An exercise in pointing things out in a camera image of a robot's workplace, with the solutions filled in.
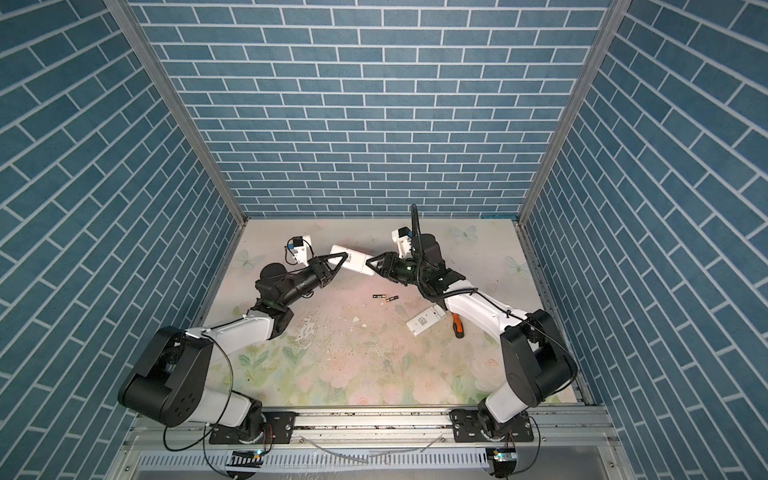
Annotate white slotted cable duct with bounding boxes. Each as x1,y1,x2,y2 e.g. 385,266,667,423
137,448,489,473

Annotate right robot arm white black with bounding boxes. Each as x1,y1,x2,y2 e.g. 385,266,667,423
366,233,578,438

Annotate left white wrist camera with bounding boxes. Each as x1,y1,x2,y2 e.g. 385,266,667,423
284,235,314,266

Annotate orange black screwdriver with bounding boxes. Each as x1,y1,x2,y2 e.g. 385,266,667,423
452,313,465,339

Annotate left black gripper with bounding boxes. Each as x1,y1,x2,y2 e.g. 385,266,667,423
278,254,346,311

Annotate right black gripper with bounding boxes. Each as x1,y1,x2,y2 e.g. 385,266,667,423
366,252,429,287

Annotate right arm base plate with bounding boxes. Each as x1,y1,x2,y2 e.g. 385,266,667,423
448,408,534,443

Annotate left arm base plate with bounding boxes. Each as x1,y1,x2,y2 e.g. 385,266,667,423
209,411,297,447

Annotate left aluminium corner post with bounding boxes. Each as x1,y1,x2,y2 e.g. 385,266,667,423
104,0,247,227

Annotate right aluminium corner post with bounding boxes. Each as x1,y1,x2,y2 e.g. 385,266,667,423
518,0,631,227

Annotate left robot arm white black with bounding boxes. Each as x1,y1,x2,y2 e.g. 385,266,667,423
118,253,348,443

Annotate aluminium corner post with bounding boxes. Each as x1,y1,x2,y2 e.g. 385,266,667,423
518,0,631,227
104,0,247,227

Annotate aluminium front rail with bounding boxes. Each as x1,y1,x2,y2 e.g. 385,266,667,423
122,404,619,451

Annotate white remote control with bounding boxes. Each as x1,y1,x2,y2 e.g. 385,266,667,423
330,244,375,276
406,304,446,336

